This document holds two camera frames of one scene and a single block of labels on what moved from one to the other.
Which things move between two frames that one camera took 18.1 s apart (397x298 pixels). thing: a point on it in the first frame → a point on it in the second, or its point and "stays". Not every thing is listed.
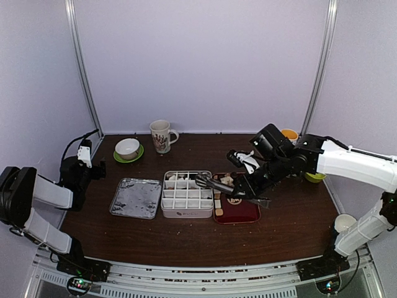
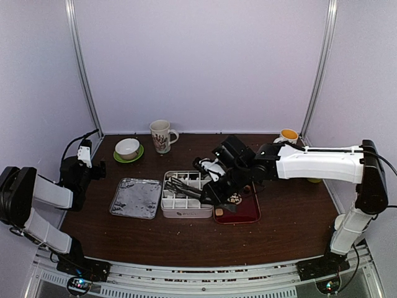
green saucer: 117,157 stays
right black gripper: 250,189 → 211,193
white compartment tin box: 182,198 stays
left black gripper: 97,174 stays
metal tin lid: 136,198 stays
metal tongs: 203,180 → 178,186
